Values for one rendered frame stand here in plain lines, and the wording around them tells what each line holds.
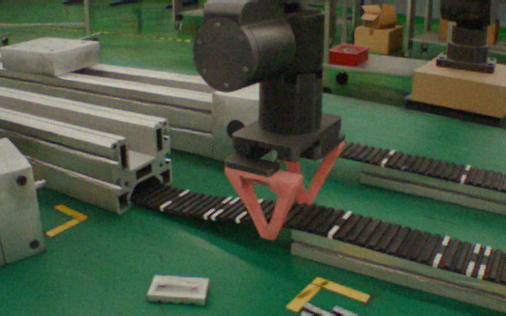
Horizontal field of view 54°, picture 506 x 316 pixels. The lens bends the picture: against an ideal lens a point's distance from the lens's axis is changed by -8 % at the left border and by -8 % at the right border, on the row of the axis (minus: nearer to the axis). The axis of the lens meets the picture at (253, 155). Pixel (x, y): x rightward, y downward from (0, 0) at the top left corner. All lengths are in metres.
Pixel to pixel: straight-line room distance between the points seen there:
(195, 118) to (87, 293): 0.34
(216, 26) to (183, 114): 0.36
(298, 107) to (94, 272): 0.24
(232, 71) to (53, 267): 0.26
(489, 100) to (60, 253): 0.78
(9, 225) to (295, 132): 0.28
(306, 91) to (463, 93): 0.61
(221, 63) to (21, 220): 0.26
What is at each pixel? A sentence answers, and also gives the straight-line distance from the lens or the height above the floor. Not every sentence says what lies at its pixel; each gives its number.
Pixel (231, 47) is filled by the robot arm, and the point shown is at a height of 0.99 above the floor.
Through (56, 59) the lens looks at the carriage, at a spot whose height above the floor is 0.89.
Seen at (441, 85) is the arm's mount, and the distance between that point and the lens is 1.04.
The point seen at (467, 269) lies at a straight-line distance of 0.47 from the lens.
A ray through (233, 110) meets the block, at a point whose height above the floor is 0.86.
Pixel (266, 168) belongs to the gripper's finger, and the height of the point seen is 0.88.
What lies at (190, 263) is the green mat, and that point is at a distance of 0.51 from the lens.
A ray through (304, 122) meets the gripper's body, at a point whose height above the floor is 0.91.
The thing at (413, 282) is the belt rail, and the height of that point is 0.79.
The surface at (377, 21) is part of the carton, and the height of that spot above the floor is 0.33.
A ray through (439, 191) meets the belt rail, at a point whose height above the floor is 0.79.
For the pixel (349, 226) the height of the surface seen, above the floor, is 0.82.
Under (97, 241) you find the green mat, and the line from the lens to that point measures 0.56.
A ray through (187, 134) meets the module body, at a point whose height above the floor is 0.81.
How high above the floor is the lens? 1.06
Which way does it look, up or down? 22 degrees down
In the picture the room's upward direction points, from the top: straight up
